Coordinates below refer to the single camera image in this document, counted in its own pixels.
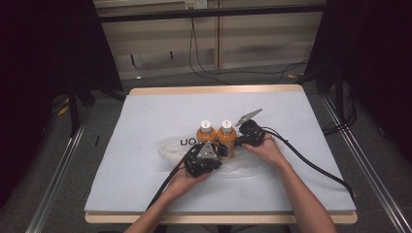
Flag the person's right hand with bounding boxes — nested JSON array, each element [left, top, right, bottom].
[[242, 133, 286, 168]]

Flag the person's left hand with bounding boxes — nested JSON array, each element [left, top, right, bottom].
[[168, 166, 212, 195]]

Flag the hand-held gripper cable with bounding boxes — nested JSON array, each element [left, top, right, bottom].
[[260, 126, 356, 199], [146, 151, 195, 211]]

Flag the black wall cable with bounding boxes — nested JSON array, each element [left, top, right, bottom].
[[188, 17, 231, 86], [192, 17, 309, 76]]

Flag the left hand-held gripper cable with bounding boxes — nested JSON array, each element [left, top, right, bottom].
[[146, 151, 195, 211]]

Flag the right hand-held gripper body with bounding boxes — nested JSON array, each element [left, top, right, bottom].
[[235, 108, 267, 148]]

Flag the aluminium floor rail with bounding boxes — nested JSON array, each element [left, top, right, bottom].
[[320, 95, 412, 233], [25, 106, 92, 233]]

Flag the black curtain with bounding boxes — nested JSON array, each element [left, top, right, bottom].
[[0, 0, 124, 208], [304, 0, 412, 156]]

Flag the white wall power outlet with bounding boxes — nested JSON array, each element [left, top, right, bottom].
[[184, 0, 208, 10]]

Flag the clear plastic bag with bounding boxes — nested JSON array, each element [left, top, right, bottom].
[[156, 133, 276, 180]]

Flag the black horizontal bar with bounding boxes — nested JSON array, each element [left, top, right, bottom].
[[96, 3, 326, 23]]

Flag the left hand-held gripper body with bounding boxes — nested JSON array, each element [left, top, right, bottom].
[[183, 143, 223, 179]]

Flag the right hand-held gripper cable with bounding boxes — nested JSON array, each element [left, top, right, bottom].
[[260, 126, 356, 199]]

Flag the black metal stand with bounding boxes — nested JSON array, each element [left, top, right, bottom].
[[66, 81, 82, 137]]

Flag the orange juice bottle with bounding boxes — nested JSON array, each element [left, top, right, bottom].
[[195, 119, 218, 153], [216, 119, 238, 159]]

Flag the black floor cables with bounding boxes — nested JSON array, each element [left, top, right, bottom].
[[322, 86, 358, 136]]

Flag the white table cover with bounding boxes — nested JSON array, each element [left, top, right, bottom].
[[85, 91, 358, 215]]

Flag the wooden table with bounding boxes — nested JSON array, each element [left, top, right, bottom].
[[85, 84, 359, 225]]

